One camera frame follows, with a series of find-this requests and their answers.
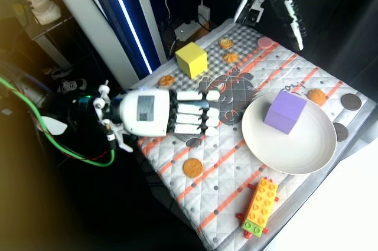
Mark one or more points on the purple foam cube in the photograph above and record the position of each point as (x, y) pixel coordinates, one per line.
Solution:
(285, 112)

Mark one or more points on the yellow foam cube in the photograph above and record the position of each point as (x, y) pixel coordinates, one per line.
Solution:
(191, 60)

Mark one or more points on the white round plate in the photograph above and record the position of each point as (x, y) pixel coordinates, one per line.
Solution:
(295, 147)

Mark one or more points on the pretzel shaped cookie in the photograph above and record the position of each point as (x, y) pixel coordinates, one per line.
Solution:
(166, 81)

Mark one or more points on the pink sandwich cookie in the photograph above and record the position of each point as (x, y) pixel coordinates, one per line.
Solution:
(265, 42)

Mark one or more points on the round orange cracker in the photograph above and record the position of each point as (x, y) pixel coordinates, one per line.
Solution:
(193, 168)

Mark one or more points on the grey quilt with bear print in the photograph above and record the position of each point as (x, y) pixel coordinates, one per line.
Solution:
(206, 159)

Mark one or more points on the white power adapter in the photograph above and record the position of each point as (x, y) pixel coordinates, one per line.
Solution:
(203, 13)

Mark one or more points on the flower shaped butter cookie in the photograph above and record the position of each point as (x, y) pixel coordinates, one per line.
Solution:
(230, 57)

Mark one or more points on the white power strip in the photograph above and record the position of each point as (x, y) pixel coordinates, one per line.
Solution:
(186, 31)

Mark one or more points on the white robot body column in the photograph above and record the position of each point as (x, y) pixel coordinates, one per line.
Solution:
(103, 26)

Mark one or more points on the orange swirl cookie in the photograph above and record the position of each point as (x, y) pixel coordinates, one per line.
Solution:
(316, 97)

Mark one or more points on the dark chocolate sandwich cookie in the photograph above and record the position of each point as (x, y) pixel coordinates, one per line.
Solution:
(342, 132)
(351, 101)

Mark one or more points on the white crumpled cloth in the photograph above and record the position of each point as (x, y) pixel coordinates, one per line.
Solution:
(44, 7)

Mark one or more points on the orange brick toy cart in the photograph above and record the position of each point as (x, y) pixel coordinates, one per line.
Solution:
(261, 203)

